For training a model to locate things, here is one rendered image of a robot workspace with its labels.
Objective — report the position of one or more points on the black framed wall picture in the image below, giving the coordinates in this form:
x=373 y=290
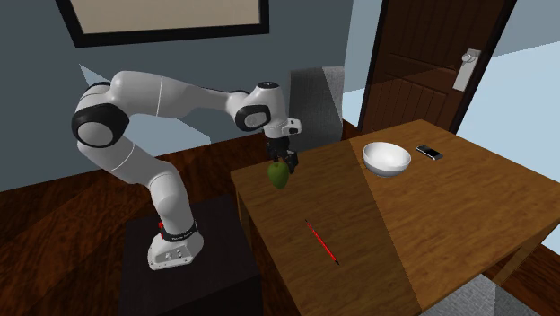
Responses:
x=166 y=15

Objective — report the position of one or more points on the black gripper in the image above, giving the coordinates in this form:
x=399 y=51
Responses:
x=278 y=145

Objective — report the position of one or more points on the black smartphone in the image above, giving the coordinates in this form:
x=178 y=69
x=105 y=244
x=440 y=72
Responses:
x=429 y=152

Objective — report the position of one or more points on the white bowl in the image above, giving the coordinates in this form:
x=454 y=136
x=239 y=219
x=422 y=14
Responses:
x=386 y=158

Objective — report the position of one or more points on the black robot stand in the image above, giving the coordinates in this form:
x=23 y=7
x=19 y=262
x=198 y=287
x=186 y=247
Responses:
x=218 y=271

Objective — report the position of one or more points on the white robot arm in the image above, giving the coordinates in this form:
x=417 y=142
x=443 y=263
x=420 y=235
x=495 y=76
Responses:
x=144 y=95

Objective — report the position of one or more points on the grey rug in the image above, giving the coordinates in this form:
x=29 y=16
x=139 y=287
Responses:
x=472 y=300

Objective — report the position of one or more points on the red pen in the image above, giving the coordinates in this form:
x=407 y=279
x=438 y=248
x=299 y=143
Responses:
x=322 y=242

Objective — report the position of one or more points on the dark brown wooden door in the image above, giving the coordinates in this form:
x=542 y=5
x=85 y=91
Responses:
x=415 y=70

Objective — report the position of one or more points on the green fruit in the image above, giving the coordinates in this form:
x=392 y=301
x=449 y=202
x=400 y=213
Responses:
x=278 y=176

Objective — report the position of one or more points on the brown wooden table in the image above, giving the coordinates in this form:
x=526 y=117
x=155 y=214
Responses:
x=437 y=219

